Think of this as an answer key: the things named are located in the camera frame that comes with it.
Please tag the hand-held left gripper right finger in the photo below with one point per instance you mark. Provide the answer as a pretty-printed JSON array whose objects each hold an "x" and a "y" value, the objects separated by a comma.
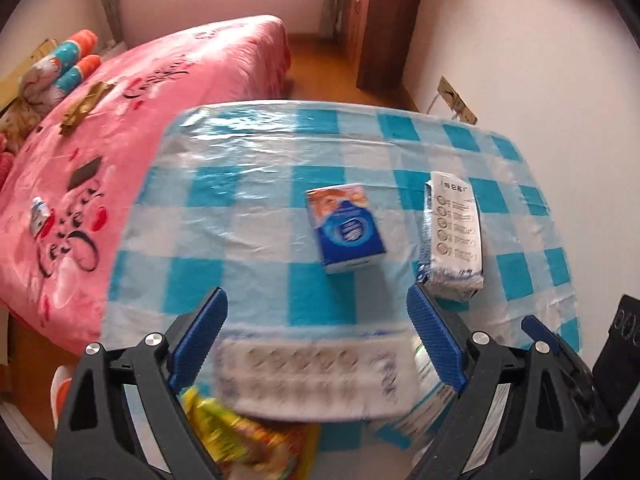
[{"x": 437, "y": 340}]

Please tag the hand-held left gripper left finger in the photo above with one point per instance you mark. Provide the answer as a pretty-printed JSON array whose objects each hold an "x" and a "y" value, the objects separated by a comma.
[{"x": 197, "y": 345}]

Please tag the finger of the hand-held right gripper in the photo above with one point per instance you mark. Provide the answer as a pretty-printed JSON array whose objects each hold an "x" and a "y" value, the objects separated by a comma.
[{"x": 590, "y": 400}]

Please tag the blue orange tissue pack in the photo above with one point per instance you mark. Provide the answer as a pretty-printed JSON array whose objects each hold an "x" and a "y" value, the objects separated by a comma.
[{"x": 345, "y": 230}]

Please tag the white green packet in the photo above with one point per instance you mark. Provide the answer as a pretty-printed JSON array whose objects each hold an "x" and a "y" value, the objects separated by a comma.
[{"x": 422, "y": 360}]

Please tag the blue checked plastic tablecloth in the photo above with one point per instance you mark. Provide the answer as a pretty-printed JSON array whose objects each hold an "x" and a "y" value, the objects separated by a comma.
[{"x": 260, "y": 280}]

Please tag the yellow green snack bag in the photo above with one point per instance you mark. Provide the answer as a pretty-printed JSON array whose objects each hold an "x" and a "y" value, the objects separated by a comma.
[{"x": 235, "y": 430}]

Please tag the orange white shoe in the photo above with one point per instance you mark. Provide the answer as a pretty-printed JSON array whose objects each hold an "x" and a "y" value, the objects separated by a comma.
[{"x": 61, "y": 395}]

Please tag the small bottle on bed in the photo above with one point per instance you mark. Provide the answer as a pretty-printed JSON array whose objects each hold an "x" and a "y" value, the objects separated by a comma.
[{"x": 40, "y": 217}]

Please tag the black flat device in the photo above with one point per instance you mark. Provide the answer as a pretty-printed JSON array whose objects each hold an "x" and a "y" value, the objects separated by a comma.
[{"x": 85, "y": 175}]

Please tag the gold fabric item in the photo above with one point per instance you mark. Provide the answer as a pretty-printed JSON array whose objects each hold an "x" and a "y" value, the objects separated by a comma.
[{"x": 85, "y": 107}]

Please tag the red folded blankets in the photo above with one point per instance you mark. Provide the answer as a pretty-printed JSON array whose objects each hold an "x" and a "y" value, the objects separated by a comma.
[{"x": 6, "y": 160}]

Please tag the pink printed bed blanket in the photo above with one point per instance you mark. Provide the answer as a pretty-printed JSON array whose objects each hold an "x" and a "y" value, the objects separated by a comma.
[{"x": 150, "y": 75}]

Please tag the brown bear print pillow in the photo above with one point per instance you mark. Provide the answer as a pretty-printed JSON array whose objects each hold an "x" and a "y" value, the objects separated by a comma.
[{"x": 22, "y": 115}]

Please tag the teal orange rolled blanket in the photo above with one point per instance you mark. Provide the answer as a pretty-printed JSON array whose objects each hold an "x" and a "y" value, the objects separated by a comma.
[
  {"x": 75, "y": 47},
  {"x": 80, "y": 72}
]

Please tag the pink white cartoon pillow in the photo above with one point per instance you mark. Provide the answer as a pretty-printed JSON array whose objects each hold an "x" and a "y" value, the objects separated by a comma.
[{"x": 42, "y": 77}]

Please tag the brown wooden wardrobe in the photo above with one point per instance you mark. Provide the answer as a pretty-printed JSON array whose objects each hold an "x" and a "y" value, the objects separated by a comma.
[{"x": 387, "y": 25}]

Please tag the hanging patterned cloth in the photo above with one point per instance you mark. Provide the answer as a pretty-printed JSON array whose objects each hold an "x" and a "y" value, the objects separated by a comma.
[{"x": 335, "y": 10}]

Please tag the grey curtain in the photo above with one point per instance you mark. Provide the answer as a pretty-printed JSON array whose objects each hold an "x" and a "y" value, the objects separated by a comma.
[{"x": 111, "y": 0}]

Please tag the wall socket board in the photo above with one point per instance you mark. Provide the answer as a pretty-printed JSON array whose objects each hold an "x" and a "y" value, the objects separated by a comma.
[{"x": 456, "y": 101}]

